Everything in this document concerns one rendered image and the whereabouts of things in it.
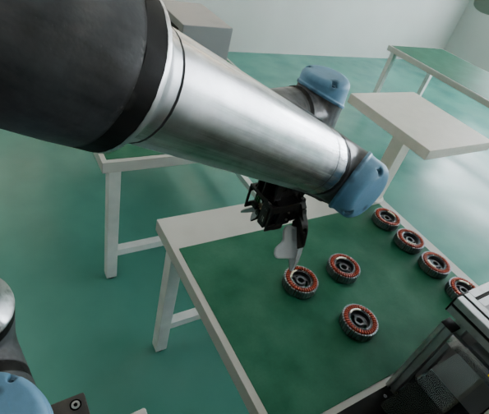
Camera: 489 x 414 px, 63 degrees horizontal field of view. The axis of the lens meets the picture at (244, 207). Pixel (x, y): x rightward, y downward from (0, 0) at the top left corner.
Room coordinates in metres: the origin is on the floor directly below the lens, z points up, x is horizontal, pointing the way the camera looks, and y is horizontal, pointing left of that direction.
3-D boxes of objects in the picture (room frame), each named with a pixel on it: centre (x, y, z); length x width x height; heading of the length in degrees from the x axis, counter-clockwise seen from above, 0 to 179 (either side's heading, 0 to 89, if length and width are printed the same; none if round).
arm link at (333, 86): (0.58, -0.06, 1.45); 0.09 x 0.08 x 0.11; 139
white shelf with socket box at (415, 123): (1.38, -0.50, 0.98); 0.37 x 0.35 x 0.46; 40
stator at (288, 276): (0.89, -0.24, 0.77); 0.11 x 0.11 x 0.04
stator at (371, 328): (0.80, -0.42, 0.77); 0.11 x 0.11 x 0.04
